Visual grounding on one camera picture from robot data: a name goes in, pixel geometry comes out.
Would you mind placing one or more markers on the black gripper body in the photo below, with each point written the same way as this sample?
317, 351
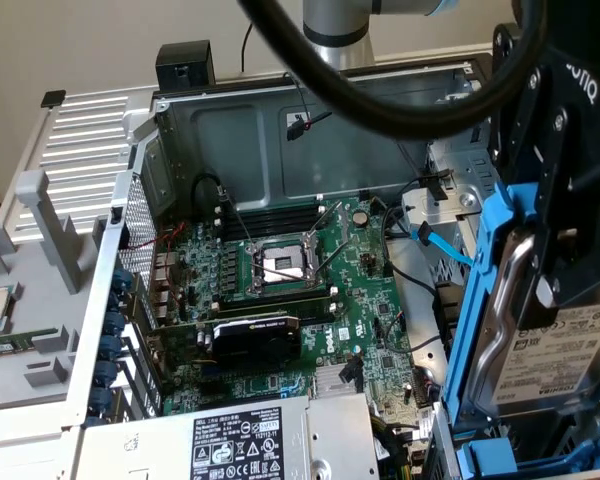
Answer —
590, 85

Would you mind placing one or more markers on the hard disk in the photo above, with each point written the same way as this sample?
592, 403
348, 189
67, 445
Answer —
555, 350

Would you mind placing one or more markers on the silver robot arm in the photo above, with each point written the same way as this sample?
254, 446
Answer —
340, 25

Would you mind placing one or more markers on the blue disk carrier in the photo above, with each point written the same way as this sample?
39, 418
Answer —
492, 455

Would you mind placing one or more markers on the metal disk bay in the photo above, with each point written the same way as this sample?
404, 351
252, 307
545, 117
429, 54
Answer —
445, 450

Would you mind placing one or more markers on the coin battery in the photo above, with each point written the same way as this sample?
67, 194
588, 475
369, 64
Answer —
361, 217

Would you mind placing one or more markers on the green motherboard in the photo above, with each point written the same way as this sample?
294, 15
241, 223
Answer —
360, 300

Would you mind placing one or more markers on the metal socket cover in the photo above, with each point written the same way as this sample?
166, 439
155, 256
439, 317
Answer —
314, 235

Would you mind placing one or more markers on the metal locking lever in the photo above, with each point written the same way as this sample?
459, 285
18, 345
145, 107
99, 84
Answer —
329, 255
244, 227

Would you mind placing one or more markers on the black RAM slot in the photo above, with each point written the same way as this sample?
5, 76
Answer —
275, 211
275, 218
275, 233
275, 226
275, 299
310, 312

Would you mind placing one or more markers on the open PC case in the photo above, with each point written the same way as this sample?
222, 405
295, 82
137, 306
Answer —
230, 145

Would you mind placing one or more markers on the CPU socket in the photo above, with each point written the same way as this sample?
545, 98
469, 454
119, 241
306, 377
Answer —
280, 262

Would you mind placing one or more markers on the silver chipset heatsink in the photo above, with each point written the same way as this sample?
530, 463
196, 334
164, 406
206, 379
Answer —
327, 382

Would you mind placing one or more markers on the black box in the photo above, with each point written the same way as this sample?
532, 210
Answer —
185, 65

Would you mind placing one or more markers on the black graphics card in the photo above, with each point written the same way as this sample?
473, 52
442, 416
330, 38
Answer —
260, 345

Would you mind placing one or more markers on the blue slot clip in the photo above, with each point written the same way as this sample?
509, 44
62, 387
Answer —
123, 278
110, 347
116, 300
114, 323
100, 400
105, 373

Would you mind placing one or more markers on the silver power supply unit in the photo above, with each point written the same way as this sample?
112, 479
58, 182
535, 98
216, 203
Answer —
155, 440

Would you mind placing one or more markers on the grey parts rack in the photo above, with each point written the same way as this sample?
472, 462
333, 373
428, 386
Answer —
40, 320

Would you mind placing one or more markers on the green RAM stick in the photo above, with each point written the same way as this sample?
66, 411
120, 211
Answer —
15, 342

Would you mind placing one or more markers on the black plastic bracket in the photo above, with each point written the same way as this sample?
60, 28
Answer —
442, 310

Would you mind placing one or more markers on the grey corner bracket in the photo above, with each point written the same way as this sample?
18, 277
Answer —
137, 122

